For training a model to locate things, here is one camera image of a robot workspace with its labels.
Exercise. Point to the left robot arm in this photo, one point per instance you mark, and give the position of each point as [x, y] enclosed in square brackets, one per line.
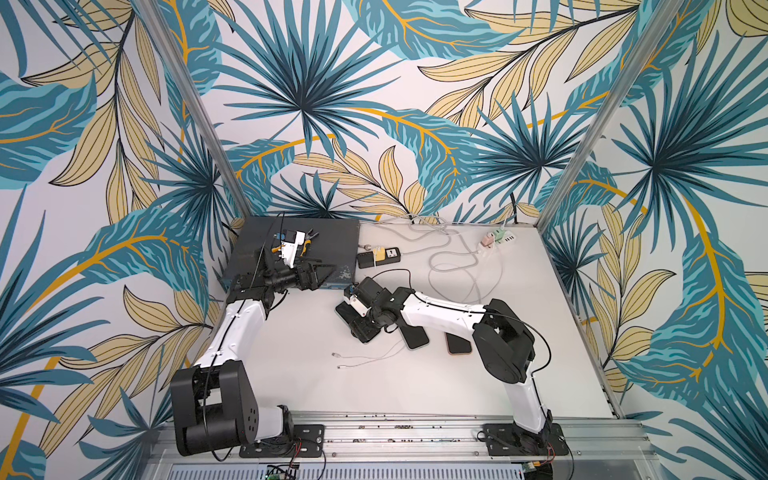
[213, 403]

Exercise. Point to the dark grey network switch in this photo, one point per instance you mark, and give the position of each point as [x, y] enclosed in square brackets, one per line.
[337, 243]

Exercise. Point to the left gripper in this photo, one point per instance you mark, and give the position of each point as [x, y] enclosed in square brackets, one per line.
[311, 281]

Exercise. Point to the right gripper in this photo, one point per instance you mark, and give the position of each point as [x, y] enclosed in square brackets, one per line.
[354, 318]

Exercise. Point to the yellow charger plug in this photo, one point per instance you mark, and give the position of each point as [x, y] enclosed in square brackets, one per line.
[379, 255]

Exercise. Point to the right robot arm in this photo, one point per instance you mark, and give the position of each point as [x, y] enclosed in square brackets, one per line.
[505, 343]

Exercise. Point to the aluminium frame rail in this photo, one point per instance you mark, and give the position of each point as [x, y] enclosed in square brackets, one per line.
[369, 437]

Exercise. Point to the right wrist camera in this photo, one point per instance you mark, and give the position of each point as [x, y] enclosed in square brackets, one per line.
[360, 308]

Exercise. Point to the yellow black pliers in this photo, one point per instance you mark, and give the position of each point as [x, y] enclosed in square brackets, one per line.
[309, 236]

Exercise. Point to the black power strip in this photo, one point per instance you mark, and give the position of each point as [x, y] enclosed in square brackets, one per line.
[365, 259]

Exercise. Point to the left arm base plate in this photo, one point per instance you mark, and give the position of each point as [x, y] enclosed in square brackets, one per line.
[305, 441]

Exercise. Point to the white power strip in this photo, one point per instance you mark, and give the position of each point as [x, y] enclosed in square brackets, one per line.
[508, 237]

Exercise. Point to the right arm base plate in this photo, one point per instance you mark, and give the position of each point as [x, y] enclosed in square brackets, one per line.
[508, 439]

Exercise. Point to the mint case phone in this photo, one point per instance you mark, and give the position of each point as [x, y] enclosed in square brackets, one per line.
[414, 337]

